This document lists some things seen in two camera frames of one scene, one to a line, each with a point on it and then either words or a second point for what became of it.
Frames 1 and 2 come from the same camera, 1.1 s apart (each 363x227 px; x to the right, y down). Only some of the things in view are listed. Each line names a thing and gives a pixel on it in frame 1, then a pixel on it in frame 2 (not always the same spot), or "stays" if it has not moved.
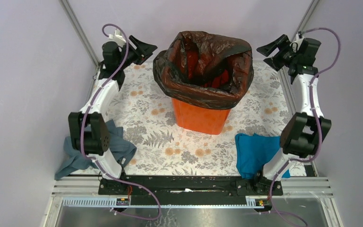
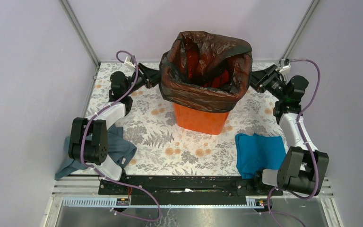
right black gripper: (283, 43) → (272, 72)
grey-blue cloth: (119, 148) stays
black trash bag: (204, 69) stays
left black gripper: (145, 48) → (152, 76)
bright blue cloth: (253, 151) stays
